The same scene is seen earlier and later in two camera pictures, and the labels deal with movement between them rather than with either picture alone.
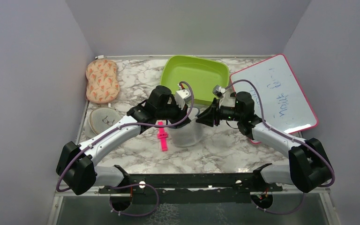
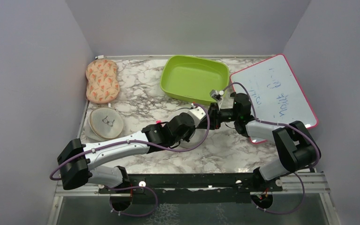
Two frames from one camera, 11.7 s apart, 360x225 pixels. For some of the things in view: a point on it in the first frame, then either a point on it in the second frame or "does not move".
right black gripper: [208, 118] does not move
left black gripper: [182, 116] to [192, 130]
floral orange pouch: [102, 86] does not move
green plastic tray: [203, 73] does not move
